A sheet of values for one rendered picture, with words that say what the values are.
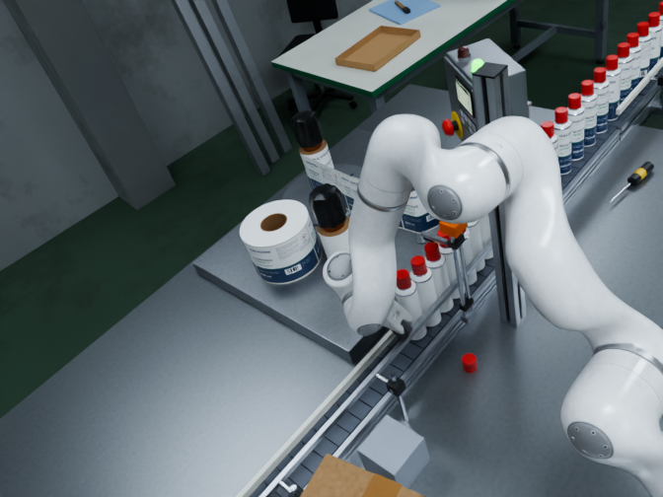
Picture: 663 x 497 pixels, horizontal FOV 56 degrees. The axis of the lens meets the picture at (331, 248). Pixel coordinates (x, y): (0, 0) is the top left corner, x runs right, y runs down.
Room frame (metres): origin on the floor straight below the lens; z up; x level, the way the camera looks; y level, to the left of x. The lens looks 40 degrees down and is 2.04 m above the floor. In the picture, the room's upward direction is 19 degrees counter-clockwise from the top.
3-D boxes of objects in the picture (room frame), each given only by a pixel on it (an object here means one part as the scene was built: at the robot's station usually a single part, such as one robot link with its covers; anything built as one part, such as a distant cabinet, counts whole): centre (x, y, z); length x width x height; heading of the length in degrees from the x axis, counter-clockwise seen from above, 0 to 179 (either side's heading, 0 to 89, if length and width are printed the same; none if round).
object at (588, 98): (1.49, -0.83, 0.98); 0.05 x 0.05 x 0.20
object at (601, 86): (1.53, -0.89, 0.98); 0.05 x 0.05 x 0.20
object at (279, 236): (1.42, 0.13, 0.95); 0.20 x 0.20 x 0.14
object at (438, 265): (1.05, -0.22, 0.98); 0.05 x 0.05 x 0.20
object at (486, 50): (1.07, -0.39, 1.38); 0.17 x 0.10 x 0.19; 0
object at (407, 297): (1.00, -0.13, 0.98); 0.05 x 0.05 x 0.20
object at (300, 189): (1.67, -0.05, 0.89); 0.31 x 0.31 x 0.01
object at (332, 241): (1.26, -0.02, 1.03); 0.09 x 0.09 x 0.30
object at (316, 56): (3.19, -1.03, 0.40); 1.90 x 0.75 x 0.80; 119
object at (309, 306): (1.51, -0.09, 0.86); 0.80 x 0.67 x 0.05; 125
